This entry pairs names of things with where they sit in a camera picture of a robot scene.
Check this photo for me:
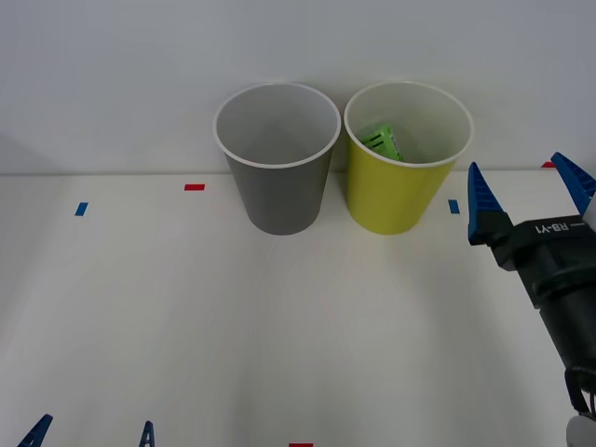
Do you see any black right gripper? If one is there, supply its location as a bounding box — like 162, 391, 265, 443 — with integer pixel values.
467, 151, 596, 302

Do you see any green plastic bottle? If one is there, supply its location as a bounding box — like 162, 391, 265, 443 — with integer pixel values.
359, 121, 404, 163

